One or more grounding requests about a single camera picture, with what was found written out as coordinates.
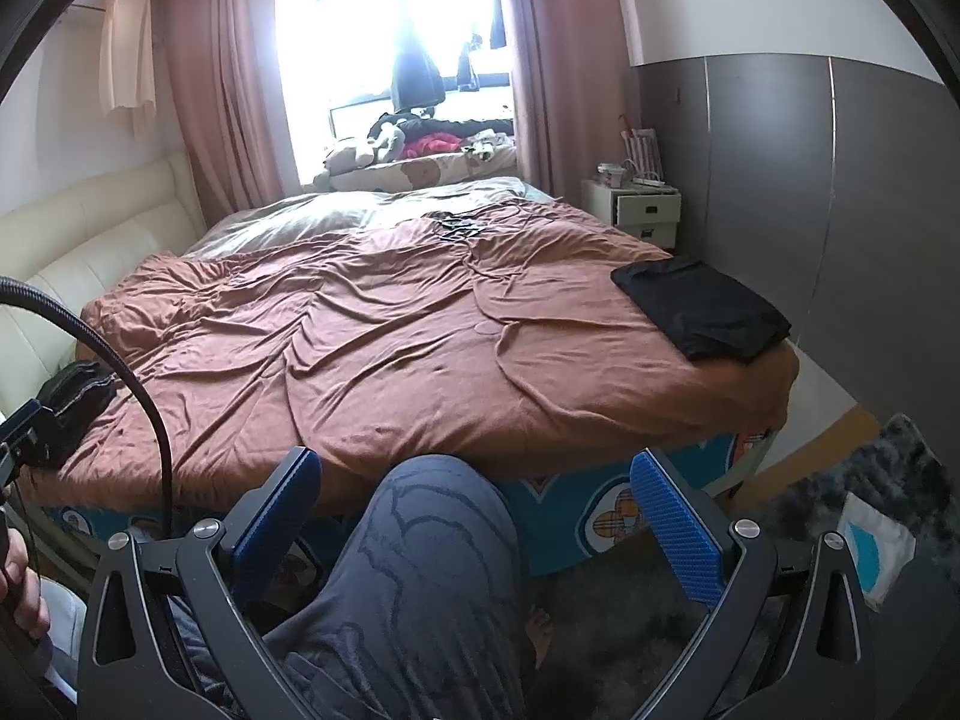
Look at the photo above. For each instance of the small dark hanging garment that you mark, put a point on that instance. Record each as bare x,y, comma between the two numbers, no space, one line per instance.
465,67

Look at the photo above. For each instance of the brown blanket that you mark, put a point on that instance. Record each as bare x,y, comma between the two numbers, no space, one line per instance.
375,352

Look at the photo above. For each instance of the pink curtain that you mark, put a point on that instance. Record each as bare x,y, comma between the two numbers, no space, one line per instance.
217,90
562,52

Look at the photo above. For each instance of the dark clothes heap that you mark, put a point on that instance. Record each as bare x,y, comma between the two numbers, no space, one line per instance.
465,124

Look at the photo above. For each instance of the black pants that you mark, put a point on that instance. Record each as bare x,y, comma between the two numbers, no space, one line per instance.
697,307

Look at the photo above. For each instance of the pink and white stick holder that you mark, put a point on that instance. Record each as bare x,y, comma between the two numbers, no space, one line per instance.
645,154

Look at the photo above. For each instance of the dark hanging shirt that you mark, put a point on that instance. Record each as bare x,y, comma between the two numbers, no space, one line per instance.
496,15

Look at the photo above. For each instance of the white and blue packet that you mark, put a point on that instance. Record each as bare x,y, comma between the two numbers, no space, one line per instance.
874,555

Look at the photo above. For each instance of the grey wardrobe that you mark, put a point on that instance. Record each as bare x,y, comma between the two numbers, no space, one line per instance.
787,202

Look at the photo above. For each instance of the grey and white plush toy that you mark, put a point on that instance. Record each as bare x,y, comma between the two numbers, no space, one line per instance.
390,136

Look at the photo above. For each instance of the cream padded headboard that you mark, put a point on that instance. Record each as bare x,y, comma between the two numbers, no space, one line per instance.
97,217

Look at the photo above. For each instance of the long dark hanging garment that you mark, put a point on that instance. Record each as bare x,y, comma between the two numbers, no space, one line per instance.
416,79

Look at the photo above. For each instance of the person's right leg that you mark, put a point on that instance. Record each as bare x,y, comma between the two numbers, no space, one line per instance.
427,577

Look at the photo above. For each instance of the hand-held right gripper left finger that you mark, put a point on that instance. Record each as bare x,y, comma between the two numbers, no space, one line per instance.
277,510

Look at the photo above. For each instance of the teal printed bed sheet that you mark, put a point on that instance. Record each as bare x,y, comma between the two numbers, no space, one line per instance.
600,510

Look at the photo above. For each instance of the beige pillow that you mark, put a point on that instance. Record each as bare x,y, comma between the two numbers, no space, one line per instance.
337,210

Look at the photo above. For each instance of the pile of dark folded clothes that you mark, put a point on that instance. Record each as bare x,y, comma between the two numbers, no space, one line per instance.
75,390

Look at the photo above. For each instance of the bright window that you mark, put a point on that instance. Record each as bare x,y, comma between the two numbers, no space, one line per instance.
330,30

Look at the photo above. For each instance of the short cream curtain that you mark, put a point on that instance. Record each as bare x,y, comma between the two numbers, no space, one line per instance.
127,52

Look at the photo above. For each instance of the dark grey shaggy rug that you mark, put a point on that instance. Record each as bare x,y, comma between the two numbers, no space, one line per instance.
825,487

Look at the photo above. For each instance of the red cloth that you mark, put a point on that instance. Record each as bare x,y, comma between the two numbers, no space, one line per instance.
433,144

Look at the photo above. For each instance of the beige printed windowsill cushion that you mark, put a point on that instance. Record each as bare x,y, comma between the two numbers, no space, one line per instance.
420,172

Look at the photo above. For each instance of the white nightstand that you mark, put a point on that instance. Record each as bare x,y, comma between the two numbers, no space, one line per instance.
637,210

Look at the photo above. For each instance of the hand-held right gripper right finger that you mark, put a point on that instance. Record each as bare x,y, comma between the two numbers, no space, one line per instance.
675,532

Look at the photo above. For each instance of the person's left hand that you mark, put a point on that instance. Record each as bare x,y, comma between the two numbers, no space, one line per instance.
26,604

